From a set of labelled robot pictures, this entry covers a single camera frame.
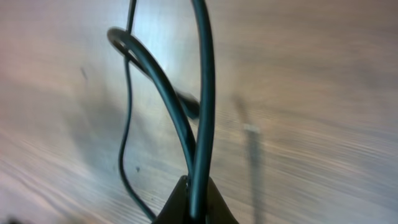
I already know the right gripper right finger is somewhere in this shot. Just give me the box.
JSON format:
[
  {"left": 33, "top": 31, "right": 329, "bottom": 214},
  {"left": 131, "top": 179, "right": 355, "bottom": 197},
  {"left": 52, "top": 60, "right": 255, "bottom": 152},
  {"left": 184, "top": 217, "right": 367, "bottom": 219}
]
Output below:
[{"left": 205, "top": 177, "right": 238, "bottom": 224}]

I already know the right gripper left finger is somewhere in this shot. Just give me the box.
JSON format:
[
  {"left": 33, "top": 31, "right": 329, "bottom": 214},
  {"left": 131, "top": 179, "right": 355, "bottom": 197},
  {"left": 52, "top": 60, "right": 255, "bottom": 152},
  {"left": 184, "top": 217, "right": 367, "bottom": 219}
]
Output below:
[{"left": 152, "top": 175, "right": 189, "bottom": 224}]

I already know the black USB cable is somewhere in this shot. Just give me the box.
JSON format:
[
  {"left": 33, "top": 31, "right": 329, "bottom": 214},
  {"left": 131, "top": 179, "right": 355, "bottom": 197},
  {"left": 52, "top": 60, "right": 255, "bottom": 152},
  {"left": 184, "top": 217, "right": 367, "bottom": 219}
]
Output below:
[{"left": 107, "top": 0, "right": 217, "bottom": 224}]

